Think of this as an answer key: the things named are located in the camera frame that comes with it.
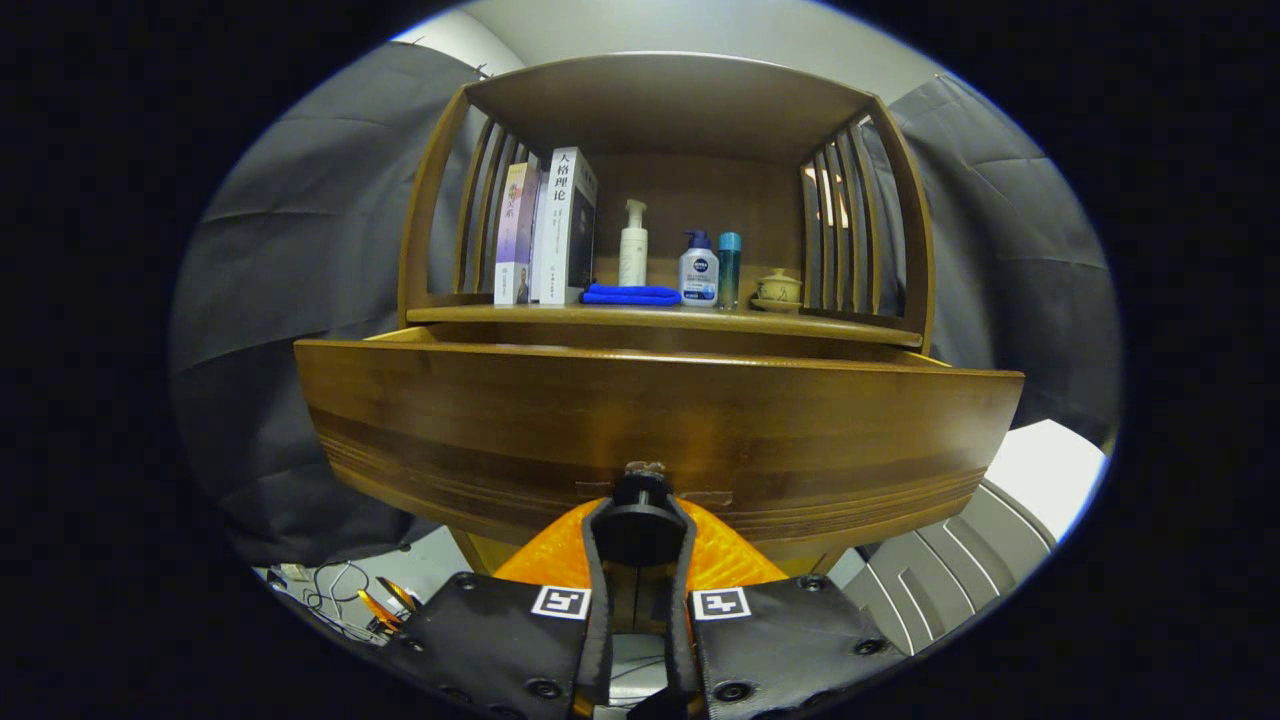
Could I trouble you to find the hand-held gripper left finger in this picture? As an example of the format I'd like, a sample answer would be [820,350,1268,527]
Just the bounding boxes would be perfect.
[385,497,615,720]

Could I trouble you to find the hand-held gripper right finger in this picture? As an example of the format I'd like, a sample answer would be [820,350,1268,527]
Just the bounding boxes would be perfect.
[665,497,906,720]

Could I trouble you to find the wooden drawer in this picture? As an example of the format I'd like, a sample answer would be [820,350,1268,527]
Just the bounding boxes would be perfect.
[293,325,1026,579]

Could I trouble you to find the orange black tool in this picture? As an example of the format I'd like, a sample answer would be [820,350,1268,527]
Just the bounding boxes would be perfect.
[357,577,421,636]

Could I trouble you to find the blue folded cloth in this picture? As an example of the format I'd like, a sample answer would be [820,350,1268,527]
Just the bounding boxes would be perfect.
[580,283,683,307]

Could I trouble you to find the beige lidded teacup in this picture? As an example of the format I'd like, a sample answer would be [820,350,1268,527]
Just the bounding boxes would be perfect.
[750,268,803,314]

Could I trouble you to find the clear bottle with blue cap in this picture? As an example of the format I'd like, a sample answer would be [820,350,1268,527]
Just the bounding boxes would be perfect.
[678,230,720,308]

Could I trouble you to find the slim teal bottle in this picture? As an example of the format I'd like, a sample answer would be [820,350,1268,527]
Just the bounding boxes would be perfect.
[718,232,743,310]

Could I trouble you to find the white pump bottle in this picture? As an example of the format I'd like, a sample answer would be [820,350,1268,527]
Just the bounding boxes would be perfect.
[618,199,649,288]

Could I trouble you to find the purple book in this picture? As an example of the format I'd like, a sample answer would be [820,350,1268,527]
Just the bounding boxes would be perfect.
[493,162,541,306]

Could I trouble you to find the thick white book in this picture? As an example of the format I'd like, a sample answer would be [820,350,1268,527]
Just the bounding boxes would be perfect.
[530,147,599,306]

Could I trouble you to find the white panel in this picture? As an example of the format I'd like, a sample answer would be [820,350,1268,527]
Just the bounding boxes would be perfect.
[985,418,1111,546]

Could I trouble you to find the black backdrop cloth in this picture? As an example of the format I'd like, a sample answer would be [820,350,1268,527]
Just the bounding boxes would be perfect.
[168,40,1123,569]

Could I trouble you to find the black floor cables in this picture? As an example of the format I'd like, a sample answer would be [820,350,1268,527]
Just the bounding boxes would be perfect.
[265,560,421,646]

